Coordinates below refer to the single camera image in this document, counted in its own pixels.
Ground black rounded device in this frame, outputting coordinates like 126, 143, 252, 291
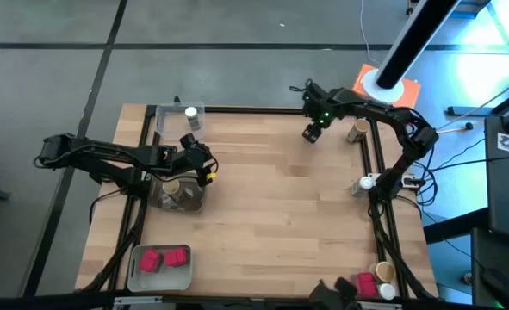
480, 266, 509, 302

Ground pink block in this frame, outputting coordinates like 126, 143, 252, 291
351, 272, 379, 298

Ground clear plastic bin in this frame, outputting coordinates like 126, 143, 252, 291
154, 102, 207, 142

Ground white floor cable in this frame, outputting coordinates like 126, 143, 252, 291
358, 0, 381, 66

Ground orange box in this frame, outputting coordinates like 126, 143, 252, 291
351, 63, 422, 109

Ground cups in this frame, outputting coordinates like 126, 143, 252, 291
369, 260, 396, 284

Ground white-lid spice jar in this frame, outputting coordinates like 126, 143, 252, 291
183, 105, 202, 132
351, 175, 375, 198
376, 282, 397, 301

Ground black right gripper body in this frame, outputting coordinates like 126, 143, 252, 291
301, 84, 344, 127

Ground smoky brown plastic bin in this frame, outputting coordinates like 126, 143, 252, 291
148, 174, 208, 214

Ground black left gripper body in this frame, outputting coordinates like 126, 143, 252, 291
172, 144, 219, 175

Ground silver beam bracket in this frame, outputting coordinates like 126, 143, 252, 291
114, 295, 164, 307
351, 300, 404, 310

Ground black desk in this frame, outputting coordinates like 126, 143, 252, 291
484, 115, 509, 242

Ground beige rod with black knob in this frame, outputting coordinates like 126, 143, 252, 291
434, 122, 474, 135

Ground black pole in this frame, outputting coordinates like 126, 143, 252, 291
374, 0, 464, 90

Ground black stand foot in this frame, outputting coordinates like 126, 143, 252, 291
446, 85, 509, 118

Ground grey plastic bin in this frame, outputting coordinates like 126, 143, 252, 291
127, 244, 194, 293

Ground black aluminium table frame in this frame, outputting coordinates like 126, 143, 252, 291
81, 104, 438, 302

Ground black crossbeam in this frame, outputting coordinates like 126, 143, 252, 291
0, 291, 509, 310

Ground white round disc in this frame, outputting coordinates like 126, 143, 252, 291
360, 67, 406, 105

